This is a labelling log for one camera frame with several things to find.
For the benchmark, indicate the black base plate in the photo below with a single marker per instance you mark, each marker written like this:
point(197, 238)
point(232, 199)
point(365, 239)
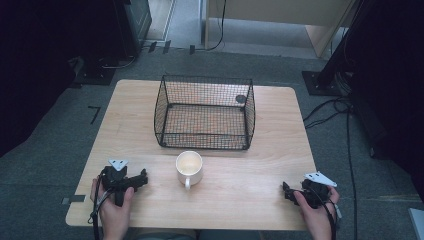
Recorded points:
point(95, 75)

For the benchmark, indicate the black tape strip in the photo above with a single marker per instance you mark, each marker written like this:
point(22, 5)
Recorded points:
point(192, 49)

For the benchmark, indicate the light wooden desk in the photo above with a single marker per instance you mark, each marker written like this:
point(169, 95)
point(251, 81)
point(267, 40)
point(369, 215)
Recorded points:
point(283, 10)

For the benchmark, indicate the person's right hand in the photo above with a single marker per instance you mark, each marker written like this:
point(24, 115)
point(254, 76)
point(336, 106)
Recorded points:
point(315, 216)

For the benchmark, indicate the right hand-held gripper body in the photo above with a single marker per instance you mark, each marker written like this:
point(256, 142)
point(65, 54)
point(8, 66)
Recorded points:
point(315, 191)

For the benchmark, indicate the white flat object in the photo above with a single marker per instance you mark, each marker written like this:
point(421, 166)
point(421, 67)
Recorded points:
point(418, 223)

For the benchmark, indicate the dark curtain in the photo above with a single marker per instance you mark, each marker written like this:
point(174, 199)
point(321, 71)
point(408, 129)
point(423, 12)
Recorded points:
point(393, 83)

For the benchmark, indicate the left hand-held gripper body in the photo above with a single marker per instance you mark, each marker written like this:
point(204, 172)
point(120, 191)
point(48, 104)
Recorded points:
point(115, 180)

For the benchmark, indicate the black cabinet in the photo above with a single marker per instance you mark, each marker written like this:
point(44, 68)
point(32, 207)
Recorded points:
point(131, 23)

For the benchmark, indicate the black metal stand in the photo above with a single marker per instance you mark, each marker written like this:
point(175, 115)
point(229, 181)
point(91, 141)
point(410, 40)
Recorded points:
point(328, 70)

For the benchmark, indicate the person's left hand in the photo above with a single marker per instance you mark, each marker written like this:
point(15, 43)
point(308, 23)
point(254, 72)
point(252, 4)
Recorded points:
point(113, 213)

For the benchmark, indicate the white ceramic cup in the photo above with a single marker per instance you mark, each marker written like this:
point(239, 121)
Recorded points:
point(189, 164)

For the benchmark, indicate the black curtain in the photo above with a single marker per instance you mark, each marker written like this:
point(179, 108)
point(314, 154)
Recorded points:
point(36, 66)

